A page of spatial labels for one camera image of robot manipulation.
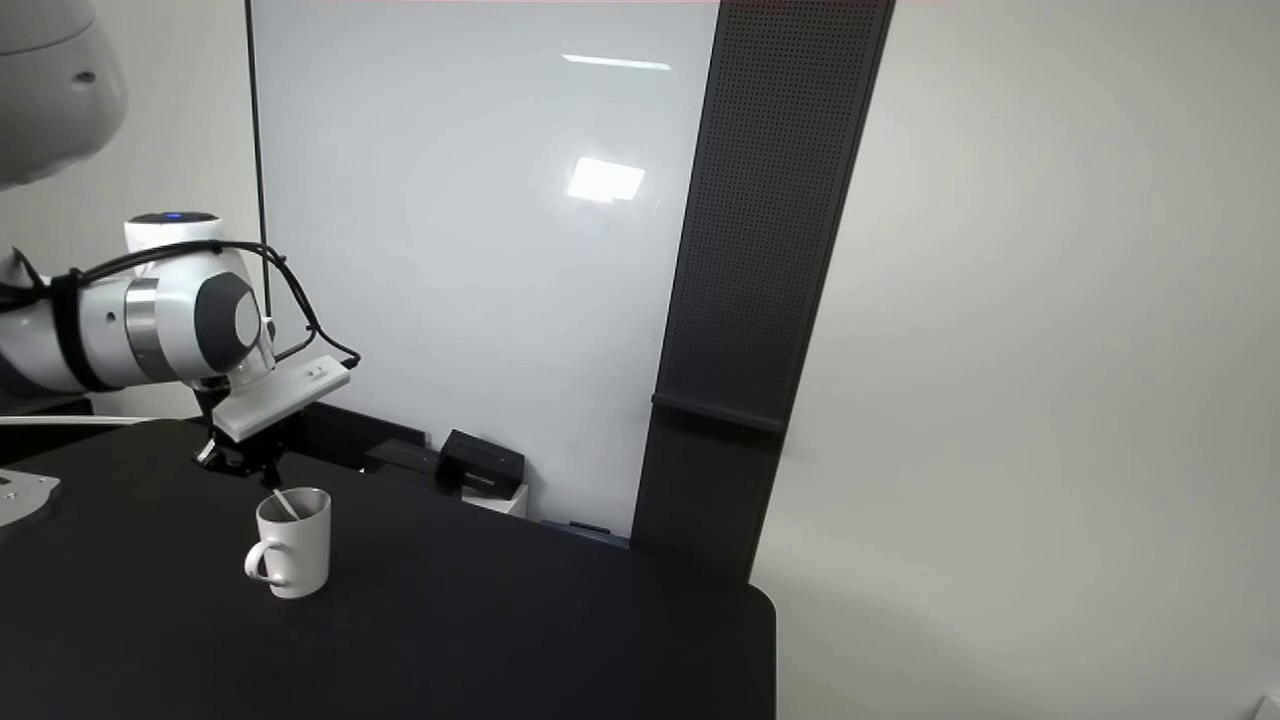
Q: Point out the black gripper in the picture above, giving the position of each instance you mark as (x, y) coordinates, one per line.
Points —
(236, 447)

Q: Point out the white plastic spoon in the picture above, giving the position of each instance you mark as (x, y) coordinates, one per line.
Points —
(287, 500)

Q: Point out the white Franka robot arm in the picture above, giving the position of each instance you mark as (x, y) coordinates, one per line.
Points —
(133, 326)

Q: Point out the white ceramic mug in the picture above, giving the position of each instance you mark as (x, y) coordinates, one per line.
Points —
(303, 562)

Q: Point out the silver metal mounting plate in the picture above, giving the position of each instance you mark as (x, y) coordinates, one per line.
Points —
(24, 497)

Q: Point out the small black box device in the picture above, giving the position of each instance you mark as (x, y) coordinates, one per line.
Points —
(476, 460)

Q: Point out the white container under black box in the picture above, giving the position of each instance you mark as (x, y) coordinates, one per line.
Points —
(499, 500)

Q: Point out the large whiteboard panel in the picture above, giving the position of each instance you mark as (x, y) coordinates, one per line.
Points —
(482, 264)

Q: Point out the black vertical pillar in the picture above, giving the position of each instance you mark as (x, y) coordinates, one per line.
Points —
(746, 264)

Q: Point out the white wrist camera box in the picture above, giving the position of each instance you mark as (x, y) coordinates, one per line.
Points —
(280, 394)

